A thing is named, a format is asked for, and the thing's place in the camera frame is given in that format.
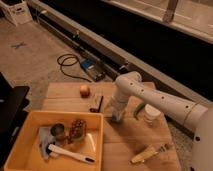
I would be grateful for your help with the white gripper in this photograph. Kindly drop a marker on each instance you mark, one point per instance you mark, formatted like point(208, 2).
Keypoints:
point(117, 114)

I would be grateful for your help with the light blue cloth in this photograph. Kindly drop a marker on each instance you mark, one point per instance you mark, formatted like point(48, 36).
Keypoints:
point(45, 139)

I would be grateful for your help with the metal can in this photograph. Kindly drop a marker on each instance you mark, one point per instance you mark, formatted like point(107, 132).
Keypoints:
point(57, 131)

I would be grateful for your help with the yellow plastic bin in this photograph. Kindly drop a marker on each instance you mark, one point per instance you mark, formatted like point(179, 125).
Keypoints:
point(26, 156)

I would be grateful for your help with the black chair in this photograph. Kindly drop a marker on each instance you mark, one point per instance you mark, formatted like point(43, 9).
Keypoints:
point(12, 115)

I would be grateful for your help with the blue power device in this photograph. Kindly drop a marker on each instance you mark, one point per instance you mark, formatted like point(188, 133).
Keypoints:
point(92, 69)

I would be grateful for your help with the white paper cup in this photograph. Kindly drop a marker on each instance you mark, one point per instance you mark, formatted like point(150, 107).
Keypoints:
point(151, 113)

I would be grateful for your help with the green chili pepper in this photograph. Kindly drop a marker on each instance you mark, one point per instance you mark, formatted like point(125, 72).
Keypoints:
point(138, 109)

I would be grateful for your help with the brown pinecone toy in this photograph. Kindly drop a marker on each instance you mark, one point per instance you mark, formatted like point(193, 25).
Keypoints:
point(77, 131)

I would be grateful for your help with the white cardboard box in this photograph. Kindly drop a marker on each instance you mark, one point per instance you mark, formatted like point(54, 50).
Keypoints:
point(17, 14)

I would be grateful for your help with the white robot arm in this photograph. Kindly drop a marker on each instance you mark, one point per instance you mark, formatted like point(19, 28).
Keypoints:
point(193, 116)

